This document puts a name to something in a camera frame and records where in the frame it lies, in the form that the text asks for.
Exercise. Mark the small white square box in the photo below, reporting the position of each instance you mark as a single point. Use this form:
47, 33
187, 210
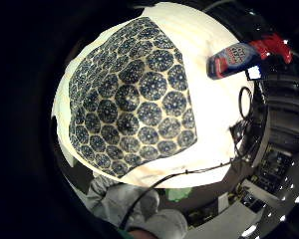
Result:
254, 72

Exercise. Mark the blue spray bottle red trigger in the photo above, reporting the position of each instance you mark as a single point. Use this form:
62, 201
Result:
234, 58

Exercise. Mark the white desk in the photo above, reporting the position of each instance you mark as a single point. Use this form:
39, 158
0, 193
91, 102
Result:
229, 220

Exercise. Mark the green object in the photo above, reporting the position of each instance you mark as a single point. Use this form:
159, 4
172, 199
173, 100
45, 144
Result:
178, 193

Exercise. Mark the blue hexagon patterned cloth mat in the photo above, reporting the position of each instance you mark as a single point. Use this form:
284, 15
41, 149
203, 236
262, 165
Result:
133, 99

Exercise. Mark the the person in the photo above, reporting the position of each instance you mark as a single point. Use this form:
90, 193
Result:
123, 202

